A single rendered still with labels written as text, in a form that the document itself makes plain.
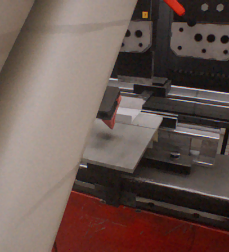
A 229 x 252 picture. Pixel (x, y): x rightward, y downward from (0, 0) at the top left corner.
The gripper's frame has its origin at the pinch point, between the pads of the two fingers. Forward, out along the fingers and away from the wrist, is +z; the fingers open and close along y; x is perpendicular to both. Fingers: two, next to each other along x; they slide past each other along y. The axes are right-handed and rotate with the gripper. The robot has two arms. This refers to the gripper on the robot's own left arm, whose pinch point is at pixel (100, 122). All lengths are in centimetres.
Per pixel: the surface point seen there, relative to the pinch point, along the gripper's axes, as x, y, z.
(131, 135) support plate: -1.0, -6.5, 4.5
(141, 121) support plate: -8.3, -6.3, 8.6
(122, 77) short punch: -18.6, 1.6, 3.7
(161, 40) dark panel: -65, 2, 24
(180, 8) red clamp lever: -21.1, -13.8, -16.8
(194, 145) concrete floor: -111, -18, 182
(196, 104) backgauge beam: -32.5, -18.6, 26.7
